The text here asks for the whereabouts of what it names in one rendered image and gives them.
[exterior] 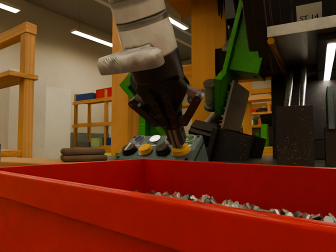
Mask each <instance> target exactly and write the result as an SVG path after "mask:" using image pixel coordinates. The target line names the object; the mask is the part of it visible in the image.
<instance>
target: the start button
mask: <svg viewBox="0 0 336 252"><path fill-rule="evenodd" d="M189 150H190V148H189V146H188V144H186V143H184V145H183V146H182V148H172V153H173V154H174V155H175V156H183V155H185V154H187V153H188V152H189Z"/></svg>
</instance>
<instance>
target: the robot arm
mask: <svg viewBox="0 0 336 252"><path fill-rule="evenodd" d="M108 3H109V5H110V8H111V11H112V14H113V17H114V20H115V23H116V27H117V31H118V36H119V40H120V44H121V47H122V51H119V52H117V53H114V54H110V55H107V56H104V57H101V58H99V59H98V61H97V67H98V69H99V72H100V74H101V75H102V76H106V75H115V74H122V73H131V76H132V79H133V81H134V82H135V83H136V92H137V94H136V95H135V96H134V97H133V98H132V99H131V100H130V101H129V102H128V105H129V106H130V107H131V108H132V109H133V110H134V111H135V112H137V113H138V114H139V115H140V116H141V117H142V118H144V119H145V120H146V121H147V122H148V123H149V124H151V125H152V126H153V127H157V126H160V127H162V128H163V129H164V130H165V132H166V136H167V139H168V142H169V143H170V145H172V147H173V148H174V149H181V148H182V147H183V145H184V143H185V141H186V140H187V136H186V133H185V129H184V126H187V125H188V124H189V122H190V120H191V119H192V117H193V115H194V114H195V112H196V110H197V108H198V107H199V105H200V103H201V101H202V100H203V98H204V96H205V94H206V91H205V90H204V89H202V88H201V89H199V90H197V89H195V88H194V87H192V86H190V83H189V80H188V79H187V78H186V76H185V75H184V71H183V65H182V61H181V57H180V53H179V49H178V45H177V41H176V37H175V33H174V29H173V26H172V23H171V21H170V18H169V16H168V13H167V10H166V6H165V2H164V0H108ZM186 94H187V101H188V103H189V104H190V105H189V106H188V108H187V110H186V112H185V114H182V102H183V100H184V97H185V95H186ZM150 114H151V115H150Z"/></svg>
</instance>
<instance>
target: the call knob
mask: <svg viewBox="0 0 336 252"><path fill-rule="evenodd" d="M135 150H136V146H135V144H133V143H129V144H126V145H125V146H123V148H122V152H123V154H125V155H127V154H131V153H133V152H134V151H135Z"/></svg>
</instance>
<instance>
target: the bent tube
mask: <svg viewBox="0 0 336 252"><path fill-rule="evenodd" d="M229 41H230V38H229V39H228V41H227V42H226V43H225V45H224V46H223V47H222V51H225V52H227V49H228V45H229ZM221 117H222V116H221V115H217V114H215V111H214V112H211V113H210V114H209V115H208V117H207V118H206V120H205V122H207V123H211V124H213V123H215V122H216V121H217V120H218V121H219V120H220V118H221Z"/></svg>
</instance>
